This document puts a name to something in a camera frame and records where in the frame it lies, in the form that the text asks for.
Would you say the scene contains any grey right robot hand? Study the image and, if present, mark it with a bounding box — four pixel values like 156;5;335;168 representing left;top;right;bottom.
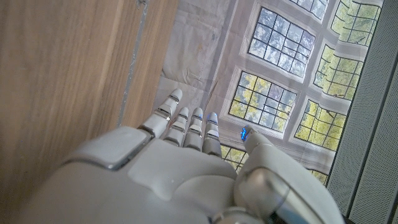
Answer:
12;88;346;224

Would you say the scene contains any grey tape outline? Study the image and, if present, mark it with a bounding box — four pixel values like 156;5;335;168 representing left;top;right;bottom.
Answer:
116;0;150;128

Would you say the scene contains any printed window backdrop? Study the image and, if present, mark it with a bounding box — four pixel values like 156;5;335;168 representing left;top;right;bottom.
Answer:
152;0;386;187

